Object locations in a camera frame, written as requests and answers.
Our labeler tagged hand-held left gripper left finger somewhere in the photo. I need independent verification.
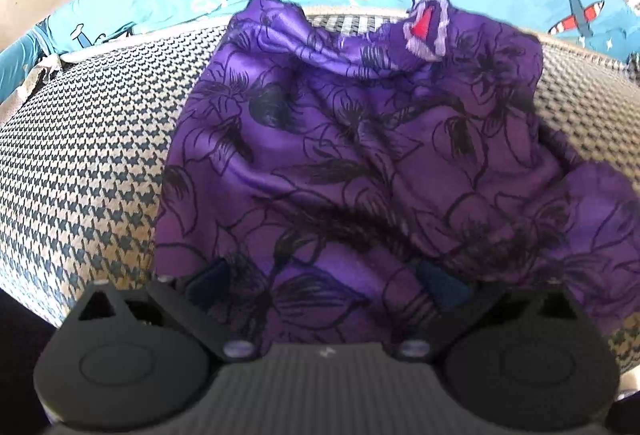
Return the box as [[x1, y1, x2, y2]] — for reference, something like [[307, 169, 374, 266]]
[[62, 260, 261, 363]]

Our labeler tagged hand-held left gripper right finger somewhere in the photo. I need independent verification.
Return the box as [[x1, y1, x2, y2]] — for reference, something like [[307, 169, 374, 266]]
[[395, 261, 583, 363]]

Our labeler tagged purple floral shirt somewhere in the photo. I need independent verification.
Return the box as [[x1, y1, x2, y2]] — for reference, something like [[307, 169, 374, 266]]
[[154, 0, 640, 351]]

